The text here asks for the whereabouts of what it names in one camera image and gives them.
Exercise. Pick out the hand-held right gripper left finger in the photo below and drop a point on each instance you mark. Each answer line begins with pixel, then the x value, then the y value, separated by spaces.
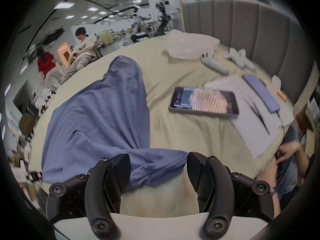
pixel 98 196

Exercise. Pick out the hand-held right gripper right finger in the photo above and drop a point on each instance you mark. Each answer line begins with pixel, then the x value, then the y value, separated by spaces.
pixel 220 191

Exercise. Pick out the blue shirt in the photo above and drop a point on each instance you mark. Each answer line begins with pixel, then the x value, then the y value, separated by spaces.
pixel 100 124

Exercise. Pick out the white paper sheets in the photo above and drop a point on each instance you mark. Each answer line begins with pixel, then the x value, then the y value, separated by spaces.
pixel 252 129

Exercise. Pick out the black pen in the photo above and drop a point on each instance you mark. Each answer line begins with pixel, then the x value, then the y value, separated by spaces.
pixel 261 119

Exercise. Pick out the purple phone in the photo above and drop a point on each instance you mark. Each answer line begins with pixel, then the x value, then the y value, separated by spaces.
pixel 262 92

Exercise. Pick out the orange pen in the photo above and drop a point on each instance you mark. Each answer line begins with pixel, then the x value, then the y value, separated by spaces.
pixel 277 91

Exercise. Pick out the small white charger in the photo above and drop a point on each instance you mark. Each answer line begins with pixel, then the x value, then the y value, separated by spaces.
pixel 276 82

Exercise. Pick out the bed with beige sheet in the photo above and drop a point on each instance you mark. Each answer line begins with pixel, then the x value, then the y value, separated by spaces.
pixel 160 79

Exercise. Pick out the white hand controller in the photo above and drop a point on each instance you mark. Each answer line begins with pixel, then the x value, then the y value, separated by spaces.
pixel 243 59
pixel 215 64

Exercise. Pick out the grey padded headboard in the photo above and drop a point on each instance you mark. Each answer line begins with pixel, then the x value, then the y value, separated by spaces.
pixel 250 26

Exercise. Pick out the black robot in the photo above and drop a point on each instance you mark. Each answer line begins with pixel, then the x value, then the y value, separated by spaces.
pixel 163 11

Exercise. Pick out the tablet with dark frame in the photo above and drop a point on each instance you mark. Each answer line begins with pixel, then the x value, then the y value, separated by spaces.
pixel 207 101

